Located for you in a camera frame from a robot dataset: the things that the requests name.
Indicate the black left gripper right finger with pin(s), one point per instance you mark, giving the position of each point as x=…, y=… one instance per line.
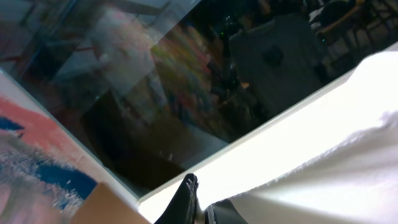
x=223, y=212

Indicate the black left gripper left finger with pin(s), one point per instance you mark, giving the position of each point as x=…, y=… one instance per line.
x=183, y=205

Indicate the white t-shirt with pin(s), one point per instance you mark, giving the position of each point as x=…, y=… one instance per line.
x=334, y=154

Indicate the brown cardboard box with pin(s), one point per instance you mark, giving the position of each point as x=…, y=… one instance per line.
x=103, y=206

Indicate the glass window pane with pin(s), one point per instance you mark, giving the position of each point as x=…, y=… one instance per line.
x=152, y=88

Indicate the colourful abstract painting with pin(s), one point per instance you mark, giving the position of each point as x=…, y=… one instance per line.
x=45, y=174

